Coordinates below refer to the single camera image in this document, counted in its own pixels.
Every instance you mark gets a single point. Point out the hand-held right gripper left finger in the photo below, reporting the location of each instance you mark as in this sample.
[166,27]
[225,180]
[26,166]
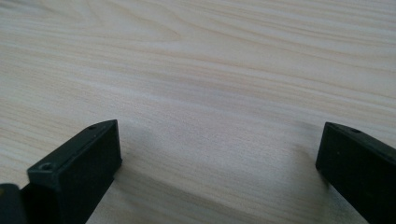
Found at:
[79,171]

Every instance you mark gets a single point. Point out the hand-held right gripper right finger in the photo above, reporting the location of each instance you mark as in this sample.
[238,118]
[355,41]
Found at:
[361,168]

